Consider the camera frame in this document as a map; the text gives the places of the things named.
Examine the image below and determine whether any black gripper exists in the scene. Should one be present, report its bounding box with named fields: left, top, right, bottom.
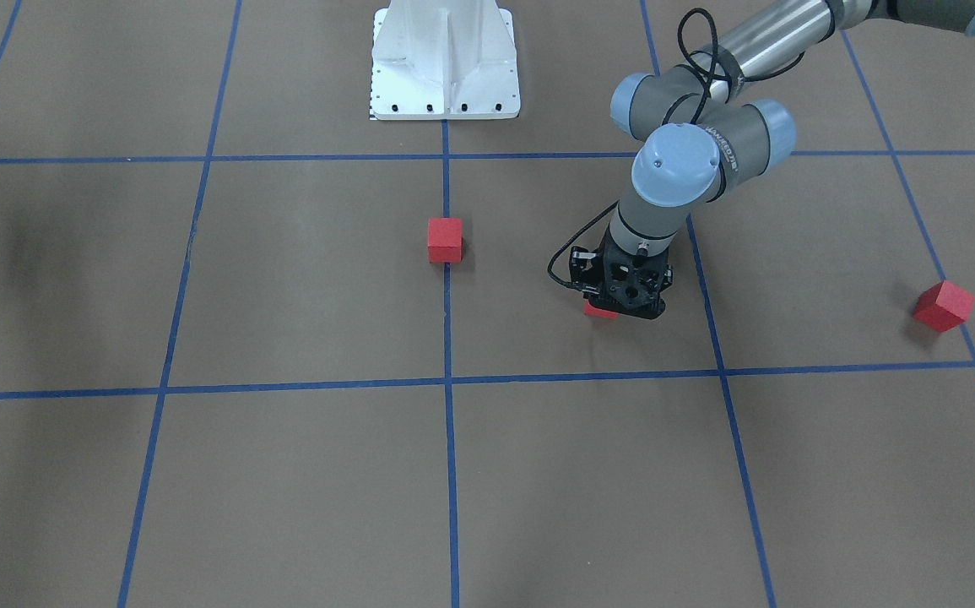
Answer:
left=598, top=238, right=674, bottom=280

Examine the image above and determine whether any red cube block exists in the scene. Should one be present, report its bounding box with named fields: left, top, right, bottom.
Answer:
left=912, top=280, right=975, bottom=334
left=428, top=218, right=464, bottom=264
left=583, top=301, right=620, bottom=320

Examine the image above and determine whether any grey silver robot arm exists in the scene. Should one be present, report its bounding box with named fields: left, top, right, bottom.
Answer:
left=567, top=1, right=975, bottom=292

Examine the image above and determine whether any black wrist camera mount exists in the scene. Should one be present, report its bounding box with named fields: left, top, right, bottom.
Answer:
left=568, top=247, right=673, bottom=320

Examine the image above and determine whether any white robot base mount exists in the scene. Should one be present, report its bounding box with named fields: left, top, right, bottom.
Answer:
left=369, top=1, right=522, bottom=121

